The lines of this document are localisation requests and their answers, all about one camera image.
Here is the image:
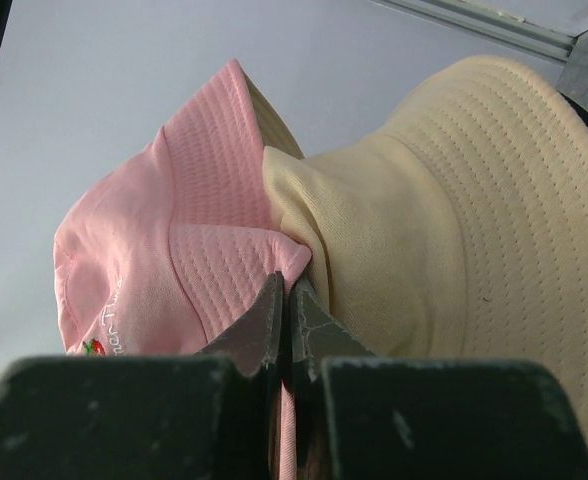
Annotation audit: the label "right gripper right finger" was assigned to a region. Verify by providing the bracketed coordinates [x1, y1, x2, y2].
[289, 278, 373, 473]

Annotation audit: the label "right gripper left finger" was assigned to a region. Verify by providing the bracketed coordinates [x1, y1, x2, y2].
[200, 272, 285, 473]

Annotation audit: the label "beige pink hats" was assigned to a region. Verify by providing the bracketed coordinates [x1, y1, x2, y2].
[262, 54, 588, 391]

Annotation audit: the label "left aluminium corner post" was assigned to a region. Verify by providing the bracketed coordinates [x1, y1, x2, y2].
[382, 0, 588, 64]

